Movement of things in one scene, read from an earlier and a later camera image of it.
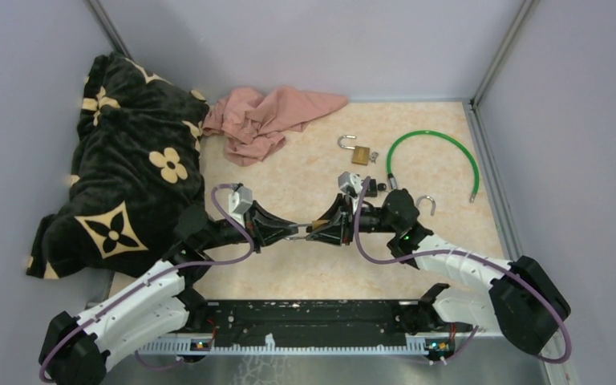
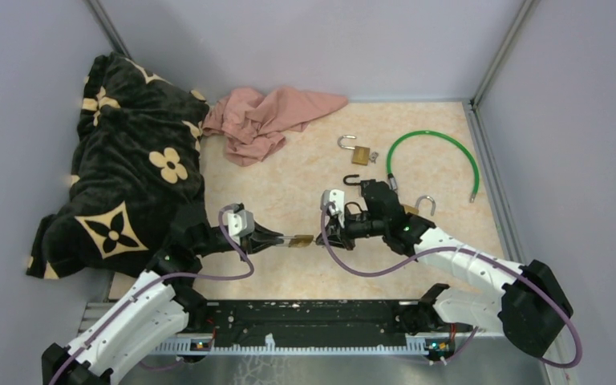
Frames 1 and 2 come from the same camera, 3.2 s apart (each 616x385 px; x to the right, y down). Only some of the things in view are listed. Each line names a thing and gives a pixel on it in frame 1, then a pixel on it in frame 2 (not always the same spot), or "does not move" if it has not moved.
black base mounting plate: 318,321 does not move
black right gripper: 332,234 does not move
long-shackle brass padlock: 315,224 -> 297,241
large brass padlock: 432,200 does not move
